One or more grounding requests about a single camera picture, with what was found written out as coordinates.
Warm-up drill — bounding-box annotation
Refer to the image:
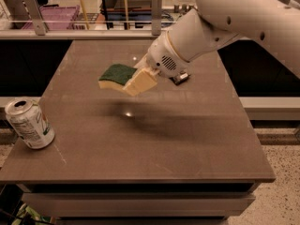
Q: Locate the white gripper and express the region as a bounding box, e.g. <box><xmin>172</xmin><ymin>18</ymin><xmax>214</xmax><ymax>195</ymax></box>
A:
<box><xmin>123</xmin><ymin>32</ymin><xmax>188</xmax><ymax>97</ymax></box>

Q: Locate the green and yellow sponge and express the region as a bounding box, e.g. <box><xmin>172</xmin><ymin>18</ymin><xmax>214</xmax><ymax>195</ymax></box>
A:
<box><xmin>98</xmin><ymin>64</ymin><xmax>137</xmax><ymax>93</ymax></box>

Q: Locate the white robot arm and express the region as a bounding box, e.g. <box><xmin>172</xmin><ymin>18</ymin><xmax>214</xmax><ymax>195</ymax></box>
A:
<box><xmin>125</xmin><ymin>0</ymin><xmax>300</xmax><ymax>96</ymax></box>

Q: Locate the white green 7up can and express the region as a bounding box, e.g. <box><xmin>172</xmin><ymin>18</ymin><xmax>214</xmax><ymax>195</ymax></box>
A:
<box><xmin>5</xmin><ymin>97</ymin><xmax>55</xmax><ymax>149</ymax></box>

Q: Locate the black snack bar wrapper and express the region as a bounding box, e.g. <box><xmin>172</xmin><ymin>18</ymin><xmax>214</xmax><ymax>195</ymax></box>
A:
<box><xmin>172</xmin><ymin>72</ymin><xmax>189</xmax><ymax>85</ymax></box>

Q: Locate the purple plastic crate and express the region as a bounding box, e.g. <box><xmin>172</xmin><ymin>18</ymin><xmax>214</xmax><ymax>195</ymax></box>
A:
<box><xmin>21</xmin><ymin>5</ymin><xmax>81</xmax><ymax>31</ymax></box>

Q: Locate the middle metal railing post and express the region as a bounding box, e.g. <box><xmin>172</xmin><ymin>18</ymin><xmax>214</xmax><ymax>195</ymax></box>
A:
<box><xmin>151</xmin><ymin>0</ymin><xmax>162</xmax><ymax>36</ymax></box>

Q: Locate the metal railing post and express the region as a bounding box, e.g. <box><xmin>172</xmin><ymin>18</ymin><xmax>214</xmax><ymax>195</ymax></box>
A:
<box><xmin>23</xmin><ymin>0</ymin><xmax>48</xmax><ymax>36</ymax></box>
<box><xmin>151</xmin><ymin>0</ymin><xmax>162</xmax><ymax>36</ymax></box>

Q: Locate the yellow broom handle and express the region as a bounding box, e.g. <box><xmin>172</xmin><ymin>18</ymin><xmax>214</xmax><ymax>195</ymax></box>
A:
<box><xmin>80</xmin><ymin>0</ymin><xmax>90</xmax><ymax>30</ymax></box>

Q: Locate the left metal railing post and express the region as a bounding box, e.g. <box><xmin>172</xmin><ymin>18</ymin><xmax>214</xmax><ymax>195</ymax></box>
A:
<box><xmin>23</xmin><ymin>0</ymin><xmax>48</xmax><ymax>36</ymax></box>

